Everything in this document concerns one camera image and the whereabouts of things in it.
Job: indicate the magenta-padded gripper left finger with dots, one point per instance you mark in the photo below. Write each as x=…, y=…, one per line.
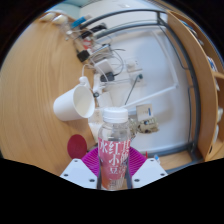
x=80, y=173

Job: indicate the small blue bottle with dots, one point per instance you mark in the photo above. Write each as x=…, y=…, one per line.
x=81, y=21

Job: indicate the white charger block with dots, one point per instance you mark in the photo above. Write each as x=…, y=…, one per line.
x=105, y=66

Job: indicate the small white round object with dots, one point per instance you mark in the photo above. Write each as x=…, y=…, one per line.
x=61, y=19
x=46, y=16

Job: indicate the white cup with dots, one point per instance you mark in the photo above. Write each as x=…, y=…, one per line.
x=68, y=105

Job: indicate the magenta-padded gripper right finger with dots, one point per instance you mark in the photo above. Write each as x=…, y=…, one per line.
x=148, y=173

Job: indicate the clear pink-labelled drink bottle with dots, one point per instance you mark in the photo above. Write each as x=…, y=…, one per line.
x=114, y=150

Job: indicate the black plug adapter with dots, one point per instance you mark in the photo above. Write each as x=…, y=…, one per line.
x=83, y=55

